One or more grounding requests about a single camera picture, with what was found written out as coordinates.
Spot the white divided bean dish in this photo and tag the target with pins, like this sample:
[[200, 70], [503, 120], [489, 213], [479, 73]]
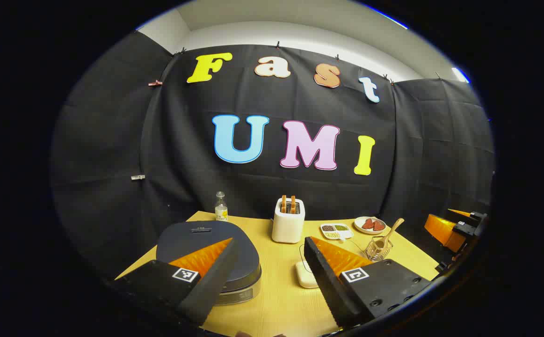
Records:
[[336, 230]]

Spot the white round plate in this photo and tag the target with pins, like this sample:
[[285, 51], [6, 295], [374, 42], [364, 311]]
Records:
[[359, 225]]

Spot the small glass bottle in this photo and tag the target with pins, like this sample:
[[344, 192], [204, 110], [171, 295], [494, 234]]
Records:
[[221, 209]]

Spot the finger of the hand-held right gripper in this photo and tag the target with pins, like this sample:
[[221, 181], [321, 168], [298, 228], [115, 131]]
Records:
[[442, 231], [461, 213]]

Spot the red meat slice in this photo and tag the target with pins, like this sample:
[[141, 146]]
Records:
[[368, 224], [379, 226]]

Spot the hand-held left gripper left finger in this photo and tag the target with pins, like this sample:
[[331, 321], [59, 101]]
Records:
[[213, 276]]

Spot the bread slice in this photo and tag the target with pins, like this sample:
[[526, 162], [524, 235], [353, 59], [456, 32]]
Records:
[[293, 204], [283, 204]]

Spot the clear plastic tray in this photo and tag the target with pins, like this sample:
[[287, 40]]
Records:
[[302, 255]]

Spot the wooden spoon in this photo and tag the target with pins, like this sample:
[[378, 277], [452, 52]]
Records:
[[390, 232]]

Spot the dark grey rice cooker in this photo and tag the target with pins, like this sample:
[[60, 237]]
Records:
[[192, 236]]

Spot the white toaster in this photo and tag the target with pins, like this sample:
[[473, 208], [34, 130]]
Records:
[[288, 227]]

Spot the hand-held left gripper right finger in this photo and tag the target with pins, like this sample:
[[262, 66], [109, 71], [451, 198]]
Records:
[[325, 281]]

